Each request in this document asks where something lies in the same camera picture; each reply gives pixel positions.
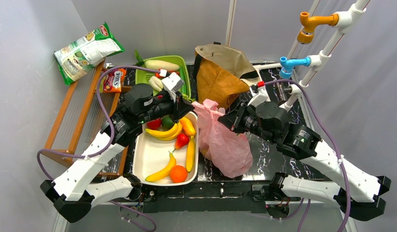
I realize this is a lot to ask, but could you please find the pink plastic grocery bag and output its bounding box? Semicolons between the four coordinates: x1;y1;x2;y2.
192;99;253;178

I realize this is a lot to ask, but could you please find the brown paper bag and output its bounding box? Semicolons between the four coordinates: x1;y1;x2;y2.
192;43;259;109

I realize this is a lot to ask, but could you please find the green chips bag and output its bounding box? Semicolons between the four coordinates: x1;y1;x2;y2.
54;23;125;86

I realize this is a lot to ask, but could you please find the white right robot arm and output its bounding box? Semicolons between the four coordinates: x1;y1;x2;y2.
218;101;391;221

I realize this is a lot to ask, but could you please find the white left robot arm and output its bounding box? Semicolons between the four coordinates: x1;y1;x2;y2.
40;84;194;223

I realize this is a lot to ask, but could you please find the yellow banana by bag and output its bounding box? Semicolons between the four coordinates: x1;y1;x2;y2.
185;136;196;173

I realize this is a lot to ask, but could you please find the orange candy bag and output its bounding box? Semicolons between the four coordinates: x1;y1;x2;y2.
99;68;127;93

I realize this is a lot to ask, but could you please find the green lime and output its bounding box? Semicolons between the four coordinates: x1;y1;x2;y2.
161;116;174;130

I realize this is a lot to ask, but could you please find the red apple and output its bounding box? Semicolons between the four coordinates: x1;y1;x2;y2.
146;118;161;130

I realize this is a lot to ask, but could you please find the orange mango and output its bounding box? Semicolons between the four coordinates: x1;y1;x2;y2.
179;117;196;137

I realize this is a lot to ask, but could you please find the green white leek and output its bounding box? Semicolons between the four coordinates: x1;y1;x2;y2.
148;76;164;92

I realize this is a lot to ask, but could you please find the yellow banana bunch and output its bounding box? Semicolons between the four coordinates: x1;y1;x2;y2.
145;122;183;141

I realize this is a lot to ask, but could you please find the orange carrot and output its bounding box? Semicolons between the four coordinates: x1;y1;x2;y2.
150;71;180;79

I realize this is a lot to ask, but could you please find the green vegetable tray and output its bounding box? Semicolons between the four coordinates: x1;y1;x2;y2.
135;55;192;98

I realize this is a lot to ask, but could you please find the white radish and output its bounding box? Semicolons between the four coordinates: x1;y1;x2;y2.
144;59;180;71

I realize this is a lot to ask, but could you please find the white fruit tray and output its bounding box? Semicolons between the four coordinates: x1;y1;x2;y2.
132;110;199;187

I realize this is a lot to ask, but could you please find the single yellow banana lower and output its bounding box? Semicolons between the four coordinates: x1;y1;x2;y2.
145;152;177;182

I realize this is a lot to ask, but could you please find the orange fruit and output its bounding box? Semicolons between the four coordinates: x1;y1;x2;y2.
169;165;188;183

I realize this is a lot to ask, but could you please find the blue faucet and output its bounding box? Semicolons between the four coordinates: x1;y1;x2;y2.
279;57;312;79

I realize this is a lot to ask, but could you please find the wooden rack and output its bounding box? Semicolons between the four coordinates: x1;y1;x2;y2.
41;59;135;178

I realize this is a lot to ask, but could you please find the orange faucet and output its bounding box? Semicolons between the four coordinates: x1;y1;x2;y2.
297;12;339;44

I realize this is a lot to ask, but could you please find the aluminium base frame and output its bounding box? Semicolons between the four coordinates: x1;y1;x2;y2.
53;69;357;232

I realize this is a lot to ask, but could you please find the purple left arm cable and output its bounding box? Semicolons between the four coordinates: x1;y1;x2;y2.
36;65;169;232

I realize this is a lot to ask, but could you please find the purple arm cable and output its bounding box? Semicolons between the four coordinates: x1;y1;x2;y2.
264;79;351;232
36;65;169;232

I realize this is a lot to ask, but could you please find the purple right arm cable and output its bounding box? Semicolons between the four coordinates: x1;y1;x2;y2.
264;79;351;232

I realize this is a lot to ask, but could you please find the white pipe frame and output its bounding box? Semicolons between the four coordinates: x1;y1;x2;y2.
253;0;369;111

